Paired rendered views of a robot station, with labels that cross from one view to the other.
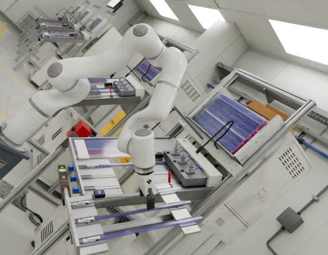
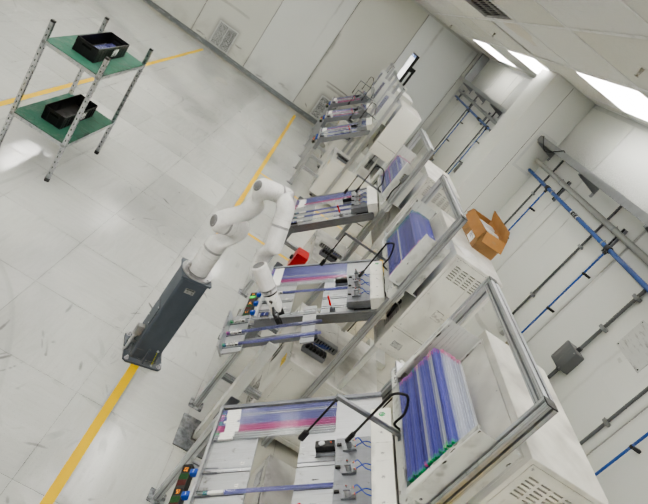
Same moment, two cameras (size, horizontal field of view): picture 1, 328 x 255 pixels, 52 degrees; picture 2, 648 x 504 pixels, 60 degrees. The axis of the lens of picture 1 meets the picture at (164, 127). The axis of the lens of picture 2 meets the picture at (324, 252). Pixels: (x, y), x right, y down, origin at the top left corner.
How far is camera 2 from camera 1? 1.82 m
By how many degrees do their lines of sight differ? 28
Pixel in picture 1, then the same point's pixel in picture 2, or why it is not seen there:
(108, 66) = (247, 212)
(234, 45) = (564, 105)
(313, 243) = (585, 386)
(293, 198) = (581, 329)
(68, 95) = (230, 237)
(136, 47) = (257, 198)
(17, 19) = (310, 106)
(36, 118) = (208, 257)
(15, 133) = (197, 269)
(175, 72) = (280, 216)
